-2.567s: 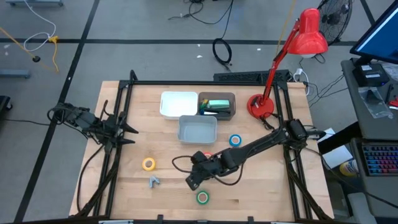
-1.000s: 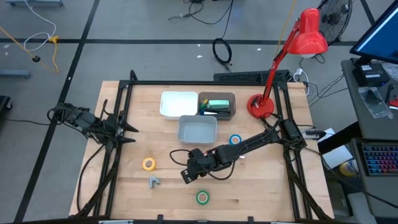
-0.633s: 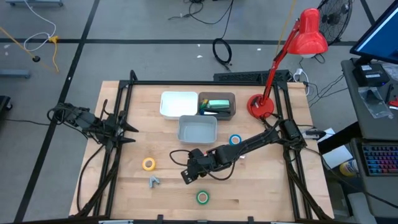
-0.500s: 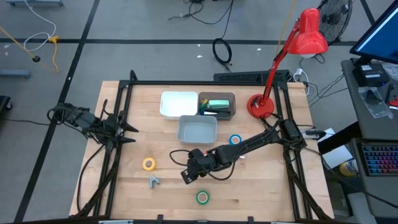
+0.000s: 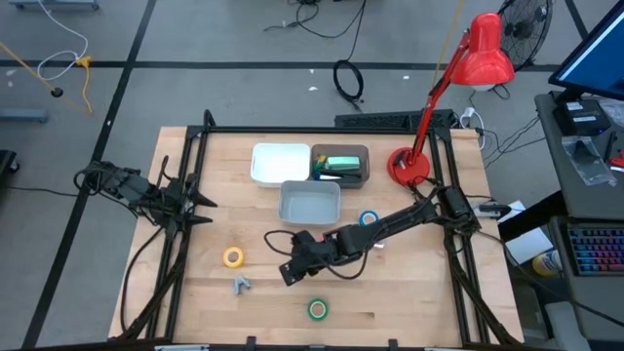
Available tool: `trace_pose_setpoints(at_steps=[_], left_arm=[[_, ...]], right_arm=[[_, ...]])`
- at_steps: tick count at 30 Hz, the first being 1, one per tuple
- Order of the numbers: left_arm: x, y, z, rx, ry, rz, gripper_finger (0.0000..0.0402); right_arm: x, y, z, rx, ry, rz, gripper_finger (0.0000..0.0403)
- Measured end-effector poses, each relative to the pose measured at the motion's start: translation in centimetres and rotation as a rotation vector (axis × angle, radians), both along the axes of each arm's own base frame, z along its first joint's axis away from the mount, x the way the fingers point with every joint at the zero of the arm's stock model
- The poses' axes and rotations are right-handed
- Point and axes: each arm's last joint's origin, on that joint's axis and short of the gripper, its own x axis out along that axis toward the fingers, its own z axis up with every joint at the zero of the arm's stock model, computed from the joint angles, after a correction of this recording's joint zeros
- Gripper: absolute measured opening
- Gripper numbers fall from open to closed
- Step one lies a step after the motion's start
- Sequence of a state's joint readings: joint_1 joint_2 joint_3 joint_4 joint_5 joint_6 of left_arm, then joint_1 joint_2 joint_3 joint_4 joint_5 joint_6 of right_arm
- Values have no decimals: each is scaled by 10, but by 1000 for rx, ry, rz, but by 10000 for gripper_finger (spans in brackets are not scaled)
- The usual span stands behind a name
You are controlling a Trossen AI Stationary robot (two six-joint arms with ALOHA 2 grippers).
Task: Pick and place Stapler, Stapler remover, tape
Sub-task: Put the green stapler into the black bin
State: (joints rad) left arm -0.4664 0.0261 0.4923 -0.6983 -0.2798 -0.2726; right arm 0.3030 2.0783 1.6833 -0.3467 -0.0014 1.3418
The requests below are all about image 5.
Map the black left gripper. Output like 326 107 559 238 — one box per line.
156 178 218 230

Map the yellow tape roll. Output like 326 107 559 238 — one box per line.
222 246 246 269

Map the green tape roll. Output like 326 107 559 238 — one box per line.
306 298 330 322

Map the grey-blue staple remover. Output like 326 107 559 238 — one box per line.
232 275 253 296

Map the large black stapler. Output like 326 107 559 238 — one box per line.
316 168 365 182

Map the mint green stapler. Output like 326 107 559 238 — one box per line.
325 155 362 171

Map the grey plastic bin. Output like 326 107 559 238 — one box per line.
277 180 342 228

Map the white plastic bin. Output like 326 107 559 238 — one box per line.
249 142 312 189

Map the brown plastic bin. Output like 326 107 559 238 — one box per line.
309 143 371 190

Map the black power strip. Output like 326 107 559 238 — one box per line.
333 108 457 132

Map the black cart base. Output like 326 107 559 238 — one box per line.
0 149 20 189

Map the grey metal floor bar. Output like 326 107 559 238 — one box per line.
9 0 99 13
0 109 49 125

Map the white power adapter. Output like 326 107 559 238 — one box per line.
460 105 484 150

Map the white box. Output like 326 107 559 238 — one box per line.
504 226 555 266

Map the yellow wipes container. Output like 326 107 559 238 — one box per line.
531 248 563 278

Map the red desk lamp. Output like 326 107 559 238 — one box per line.
386 12 516 188

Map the grey side desk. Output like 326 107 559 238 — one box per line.
533 90 624 220

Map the backlit computer keyboard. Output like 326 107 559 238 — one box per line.
565 221 624 278

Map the clear plastic bag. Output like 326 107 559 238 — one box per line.
560 135 616 186

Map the small black computer box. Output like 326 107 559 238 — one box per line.
552 97 610 137

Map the black floor fan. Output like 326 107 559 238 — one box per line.
496 0 555 72

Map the computer monitor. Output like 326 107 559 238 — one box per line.
546 0 624 102

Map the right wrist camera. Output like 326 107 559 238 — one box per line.
279 259 312 288

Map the black metal table frame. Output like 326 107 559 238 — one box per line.
116 109 526 350

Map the coiled black cable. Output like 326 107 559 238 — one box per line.
331 58 365 112

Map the yellow cord with black weight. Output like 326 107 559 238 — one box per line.
0 42 64 99

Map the yellow floor cable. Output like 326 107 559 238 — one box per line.
75 56 94 114

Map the white floor cable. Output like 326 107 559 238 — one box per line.
36 0 90 83

